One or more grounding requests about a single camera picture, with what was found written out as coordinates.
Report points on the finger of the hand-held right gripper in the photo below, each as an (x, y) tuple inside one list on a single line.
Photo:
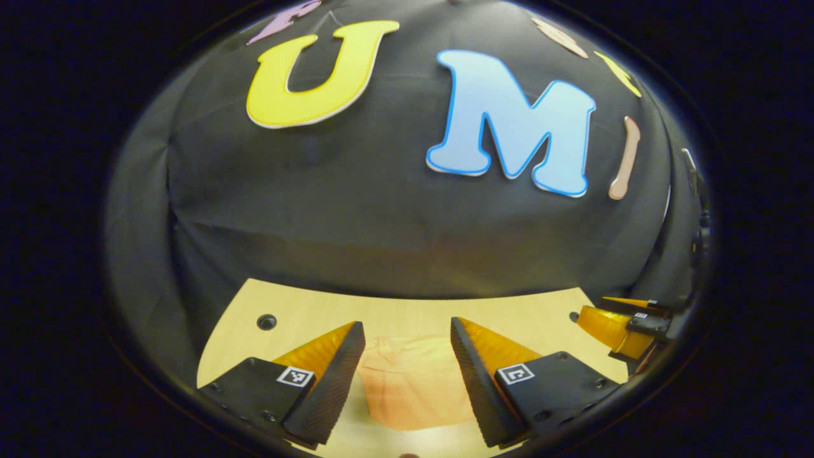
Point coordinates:
[(610, 327), (636, 304)]

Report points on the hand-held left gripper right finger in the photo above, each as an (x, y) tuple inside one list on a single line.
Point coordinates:
[(480, 385)]

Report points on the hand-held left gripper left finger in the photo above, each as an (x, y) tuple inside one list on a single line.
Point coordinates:
[(334, 381)]

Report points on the orange T-shirt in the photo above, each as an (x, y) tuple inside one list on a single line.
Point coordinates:
[(413, 381)]

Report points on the black backdrop cloth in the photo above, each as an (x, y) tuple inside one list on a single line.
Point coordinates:
[(350, 210)]

